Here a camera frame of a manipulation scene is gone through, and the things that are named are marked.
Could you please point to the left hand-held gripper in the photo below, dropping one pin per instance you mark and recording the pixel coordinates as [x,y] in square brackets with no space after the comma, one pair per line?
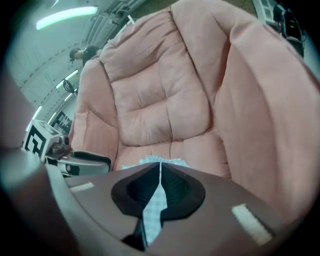
[37,142]

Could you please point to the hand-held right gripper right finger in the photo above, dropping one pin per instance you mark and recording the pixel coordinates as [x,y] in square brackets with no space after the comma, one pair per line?
[215,200]

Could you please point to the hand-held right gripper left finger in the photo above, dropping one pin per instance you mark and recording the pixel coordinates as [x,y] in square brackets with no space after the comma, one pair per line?
[100,200]

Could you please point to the light checked cloth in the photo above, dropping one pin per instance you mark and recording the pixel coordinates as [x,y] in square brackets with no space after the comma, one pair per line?
[153,212]

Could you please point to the pink padded clothes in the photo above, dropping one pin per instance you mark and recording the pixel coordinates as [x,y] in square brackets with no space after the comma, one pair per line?
[175,87]

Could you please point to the black white patterned board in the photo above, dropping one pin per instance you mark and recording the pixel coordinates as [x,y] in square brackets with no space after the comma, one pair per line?
[63,122]

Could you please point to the long ceiling tube light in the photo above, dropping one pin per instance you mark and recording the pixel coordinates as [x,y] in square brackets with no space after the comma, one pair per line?
[37,113]
[67,78]
[66,17]

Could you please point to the black round stand fixture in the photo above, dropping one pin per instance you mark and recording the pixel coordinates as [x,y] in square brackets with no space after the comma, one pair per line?
[68,85]

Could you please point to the black electronic device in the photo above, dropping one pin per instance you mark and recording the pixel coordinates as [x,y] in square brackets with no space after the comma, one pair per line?
[290,25]

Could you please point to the white vented box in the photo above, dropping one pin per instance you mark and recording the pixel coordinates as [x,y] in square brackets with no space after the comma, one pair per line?
[265,10]

